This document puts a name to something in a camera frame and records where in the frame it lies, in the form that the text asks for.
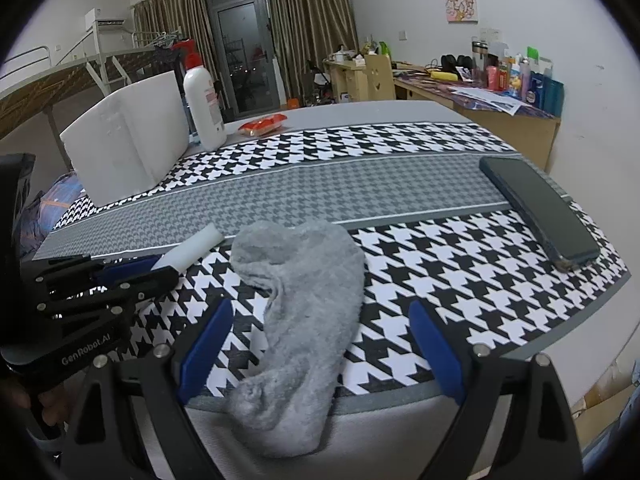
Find grey fuzzy sock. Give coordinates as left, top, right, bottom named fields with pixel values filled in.
left=227, top=220, right=366, bottom=458

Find person's left hand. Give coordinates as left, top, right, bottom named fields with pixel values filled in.
left=1, top=384, right=68, bottom=426

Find blue plaid bedding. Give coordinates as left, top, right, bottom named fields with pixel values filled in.
left=18, top=171, right=84, bottom=260

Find white rolled cloth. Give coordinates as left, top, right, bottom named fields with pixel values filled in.
left=152, top=223, right=224, bottom=274

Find houndstooth table cloth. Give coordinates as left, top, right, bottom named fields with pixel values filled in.
left=37, top=122, right=630, bottom=398

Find white foam box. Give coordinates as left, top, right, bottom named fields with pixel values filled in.
left=60, top=72, right=189, bottom=206

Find black smartphone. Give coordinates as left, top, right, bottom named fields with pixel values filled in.
left=478, top=156, right=600, bottom=273

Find metal bunk bed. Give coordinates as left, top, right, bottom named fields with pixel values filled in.
left=1, top=18, right=193, bottom=168

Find white bottle red pump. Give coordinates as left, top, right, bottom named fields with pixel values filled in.
left=183, top=52, right=227, bottom=151

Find orange snack packet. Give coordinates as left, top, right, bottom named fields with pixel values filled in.
left=238, top=113, right=288, bottom=138

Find wooden desk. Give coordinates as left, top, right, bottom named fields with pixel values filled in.
left=323, top=60, right=561, bottom=170

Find white air conditioner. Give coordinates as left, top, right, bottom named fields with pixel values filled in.
left=85, top=8, right=127, bottom=32

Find printed paper sheets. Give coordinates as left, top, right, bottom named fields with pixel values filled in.
left=448, top=86, right=534, bottom=116

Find glass balcony door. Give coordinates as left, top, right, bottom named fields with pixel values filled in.
left=206, top=0, right=281, bottom=118

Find olive curtain left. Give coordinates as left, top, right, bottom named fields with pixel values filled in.
left=132, top=0, right=219, bottom=80

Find olive curtain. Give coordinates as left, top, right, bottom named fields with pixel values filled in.
left=269, top=0, right=358, bottom=100
left=132, top=0, right=219, bottom=80

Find blue box on desk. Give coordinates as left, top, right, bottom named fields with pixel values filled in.
left=526, top=73, right=565, bottom=117

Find yellow object on desk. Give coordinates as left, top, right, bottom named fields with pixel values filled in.
left=430, top=70, right=459, bottom=81

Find wooden smiley chair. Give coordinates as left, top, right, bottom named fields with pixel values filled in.
left=364, top=54, right=396, bottom=101

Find olive curtain right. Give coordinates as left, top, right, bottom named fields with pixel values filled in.
left=269, top=0, right=358, bottom=100

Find anime wall poster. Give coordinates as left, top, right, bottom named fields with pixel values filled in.
left=445, top=0, right=478, bottom=23

